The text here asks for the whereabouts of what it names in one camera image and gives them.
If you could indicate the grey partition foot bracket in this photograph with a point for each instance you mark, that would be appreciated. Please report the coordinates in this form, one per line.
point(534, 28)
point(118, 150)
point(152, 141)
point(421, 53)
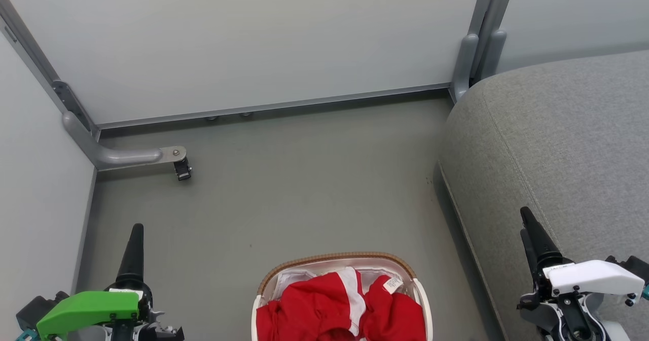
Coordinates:
point(464, 67)
point(494, 52)

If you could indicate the grey fabric sofa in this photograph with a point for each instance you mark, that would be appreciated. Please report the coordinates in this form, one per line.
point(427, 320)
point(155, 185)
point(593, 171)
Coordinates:
point(557, 143)

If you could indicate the aluminium slanted partition post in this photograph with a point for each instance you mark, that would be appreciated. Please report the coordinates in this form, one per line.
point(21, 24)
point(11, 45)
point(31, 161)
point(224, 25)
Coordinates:
point(30, 47)

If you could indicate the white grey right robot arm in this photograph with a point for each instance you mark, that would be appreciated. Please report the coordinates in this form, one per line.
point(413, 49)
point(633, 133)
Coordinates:
point(616, 331)

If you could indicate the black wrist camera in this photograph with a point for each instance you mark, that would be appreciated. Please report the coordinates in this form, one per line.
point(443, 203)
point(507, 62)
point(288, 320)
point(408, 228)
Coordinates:
point(38, 305)
point(631, 266)

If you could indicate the white laundry basket brown rim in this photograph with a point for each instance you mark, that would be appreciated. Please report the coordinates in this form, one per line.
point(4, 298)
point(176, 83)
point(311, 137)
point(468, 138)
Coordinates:
point(425, 305)

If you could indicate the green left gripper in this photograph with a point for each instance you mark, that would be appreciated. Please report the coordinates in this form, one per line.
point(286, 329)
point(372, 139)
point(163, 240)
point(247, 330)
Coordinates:
point(86, 308)

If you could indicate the white basket liner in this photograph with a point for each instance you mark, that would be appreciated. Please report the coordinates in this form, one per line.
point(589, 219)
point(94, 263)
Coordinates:
point(296, 276)

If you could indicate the red and white garment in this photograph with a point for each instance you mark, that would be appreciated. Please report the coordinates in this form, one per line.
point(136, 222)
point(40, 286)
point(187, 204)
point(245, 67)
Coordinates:
point(314, 310)

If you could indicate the aluminium upright partition post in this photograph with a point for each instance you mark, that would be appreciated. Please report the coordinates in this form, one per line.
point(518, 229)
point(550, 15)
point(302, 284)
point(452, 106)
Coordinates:
point(491, 1)

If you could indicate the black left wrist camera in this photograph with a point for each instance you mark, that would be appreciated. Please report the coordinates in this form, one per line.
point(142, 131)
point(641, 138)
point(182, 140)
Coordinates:
point(38, 305)

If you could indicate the black caster wheel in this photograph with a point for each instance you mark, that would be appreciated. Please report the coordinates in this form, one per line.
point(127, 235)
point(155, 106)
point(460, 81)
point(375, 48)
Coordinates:
point(182, 169)

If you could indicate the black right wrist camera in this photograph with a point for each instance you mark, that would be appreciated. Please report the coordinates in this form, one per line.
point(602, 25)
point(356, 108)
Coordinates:
point(631, 266)

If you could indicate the grey curved partition foot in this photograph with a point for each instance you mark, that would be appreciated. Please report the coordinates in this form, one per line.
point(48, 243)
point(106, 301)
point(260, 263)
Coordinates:
point(127, 156)

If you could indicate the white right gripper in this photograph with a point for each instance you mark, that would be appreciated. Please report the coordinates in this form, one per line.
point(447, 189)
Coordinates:
point(593, 277)

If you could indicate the aluminium partition base rail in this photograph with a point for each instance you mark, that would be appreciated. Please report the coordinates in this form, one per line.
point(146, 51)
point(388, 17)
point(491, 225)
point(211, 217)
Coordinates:
point(274, 106)

